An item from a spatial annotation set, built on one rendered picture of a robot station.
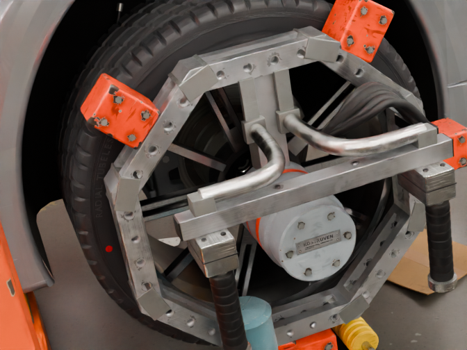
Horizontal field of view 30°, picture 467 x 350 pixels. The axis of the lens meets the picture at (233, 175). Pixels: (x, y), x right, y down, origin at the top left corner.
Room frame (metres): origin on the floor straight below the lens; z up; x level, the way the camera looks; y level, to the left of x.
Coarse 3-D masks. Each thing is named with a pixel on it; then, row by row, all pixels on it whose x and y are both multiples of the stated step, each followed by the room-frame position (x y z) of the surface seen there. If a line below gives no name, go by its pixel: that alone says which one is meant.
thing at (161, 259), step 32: (320, 64) 1.56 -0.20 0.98; (224, 96) 1.36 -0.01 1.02; (224, 128) 1.36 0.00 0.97; (320, 128) 1.41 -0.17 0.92; (384, 128) 1.42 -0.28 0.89; (192, 160) 1.35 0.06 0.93; (224, 160) 1.37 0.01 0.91; (320, 160) 1.41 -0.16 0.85; (192, 192) 1.34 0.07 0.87; (352, 192) 1.50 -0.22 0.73; (384, 192) 1.41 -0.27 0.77; (160, 256) 1.43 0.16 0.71; (192, 256) 1.34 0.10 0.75; (256, 256) 1.52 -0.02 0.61; (352, 256) 1.39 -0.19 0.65; (192, 288) 1.35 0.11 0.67; (256, 288) 1.40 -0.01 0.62; (288, 288) 1.38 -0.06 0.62
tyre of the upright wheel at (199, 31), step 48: (192, 0) 1.44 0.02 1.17; (240, 0) 1.37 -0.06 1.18; (288, 0) 1.38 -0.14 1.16; (96, 48) 1.49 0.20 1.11; (144, 48) 1.34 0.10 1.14; (192, 48) 1.33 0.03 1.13; (384, 48) 1.42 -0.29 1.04; (96, 144) 1.29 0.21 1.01; (96, 192) 1.28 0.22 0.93; (96, 240) 1.28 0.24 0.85; (192, 336) 1.31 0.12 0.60
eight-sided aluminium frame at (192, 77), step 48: (240, 48) 1.31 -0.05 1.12; (288, 48) 1.28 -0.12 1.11; (336, 48) 1.30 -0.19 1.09; (192, 96) 1.24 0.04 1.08; (144, 144) 1.22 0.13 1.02; (144, 240) 1.21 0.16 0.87; (384, 240) 1.37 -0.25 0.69; (144, 288) 1.21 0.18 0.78; (336, 288) 1.35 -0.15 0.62; (288, 336) 1.27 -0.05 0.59
